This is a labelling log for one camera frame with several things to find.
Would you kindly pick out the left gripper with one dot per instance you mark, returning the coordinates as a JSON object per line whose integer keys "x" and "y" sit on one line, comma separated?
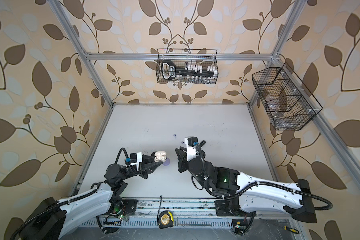
{"x": 144, "y": 169}

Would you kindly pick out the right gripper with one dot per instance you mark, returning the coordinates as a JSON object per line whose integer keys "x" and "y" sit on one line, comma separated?
{"x": 183, "y": 161}

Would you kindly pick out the white earbud charging case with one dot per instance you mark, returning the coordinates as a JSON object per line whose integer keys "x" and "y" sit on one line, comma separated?
{"x": 160, "y": 156}

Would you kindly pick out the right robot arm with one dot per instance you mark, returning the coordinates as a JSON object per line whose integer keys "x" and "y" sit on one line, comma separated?
{"x": 245, "y": 193}

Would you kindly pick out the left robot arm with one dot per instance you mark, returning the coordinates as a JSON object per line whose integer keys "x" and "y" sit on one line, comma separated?
{"x": 53, "y": 219}

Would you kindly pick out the purple round earbud case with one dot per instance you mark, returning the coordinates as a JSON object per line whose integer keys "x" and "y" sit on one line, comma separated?
{"x": 166, "y": 162}

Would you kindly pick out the yellow black tape measure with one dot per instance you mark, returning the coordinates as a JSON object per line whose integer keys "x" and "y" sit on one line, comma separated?
{"x": 165, "y": 220}

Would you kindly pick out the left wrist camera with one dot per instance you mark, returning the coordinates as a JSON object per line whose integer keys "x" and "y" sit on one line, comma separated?
{"x": 134, "y": 160}

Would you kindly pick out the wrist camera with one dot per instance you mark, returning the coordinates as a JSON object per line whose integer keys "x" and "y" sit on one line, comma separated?
{"x": 191, "y": 149}
{"x": 134, "y": 160}

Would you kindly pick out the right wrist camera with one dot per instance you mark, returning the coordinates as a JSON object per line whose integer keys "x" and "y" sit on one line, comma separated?
{"x": 191, "y": 149}

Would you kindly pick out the black wire basket back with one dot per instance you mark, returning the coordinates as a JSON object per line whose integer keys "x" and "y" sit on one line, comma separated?
{"x": 204, "y": 57}

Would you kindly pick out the black wire basket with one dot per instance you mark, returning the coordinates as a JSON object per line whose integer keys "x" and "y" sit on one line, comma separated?
{"x": 289, "y": 105}
{"x": 204, "y": 57}

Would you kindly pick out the yellow handled screwdriver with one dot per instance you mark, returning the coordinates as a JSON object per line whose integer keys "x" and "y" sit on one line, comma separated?
{"x": 294, "y": 231}

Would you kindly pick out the black wire basket right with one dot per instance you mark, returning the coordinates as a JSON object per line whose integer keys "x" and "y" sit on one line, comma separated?
{"x": 289, "y": 105}

